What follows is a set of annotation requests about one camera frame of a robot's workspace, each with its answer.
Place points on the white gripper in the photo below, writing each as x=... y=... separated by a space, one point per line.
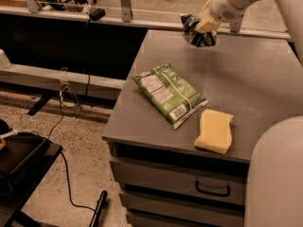
x=222 y=6

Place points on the blue chip bag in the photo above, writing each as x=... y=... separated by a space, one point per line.
x=199 y=39

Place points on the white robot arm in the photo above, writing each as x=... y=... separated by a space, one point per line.
x=274 y=185

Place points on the green chip bag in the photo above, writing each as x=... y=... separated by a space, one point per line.
x=172 y=95

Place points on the black power adapter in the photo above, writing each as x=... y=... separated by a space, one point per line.
x=96 y=14

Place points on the yellow sponge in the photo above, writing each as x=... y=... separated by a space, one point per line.
x=215 y=132

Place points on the grey low bench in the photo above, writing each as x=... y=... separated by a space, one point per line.
x=80 y=84

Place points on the grey drawer cabinet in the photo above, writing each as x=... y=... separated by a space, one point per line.
x=258 y=80

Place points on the black side table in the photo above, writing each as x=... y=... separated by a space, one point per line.
x=24 y=161

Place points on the black pole on floor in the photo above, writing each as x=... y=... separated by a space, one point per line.
x=98 y=210

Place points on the black drawer handle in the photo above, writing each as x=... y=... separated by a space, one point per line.
x=221 y=192

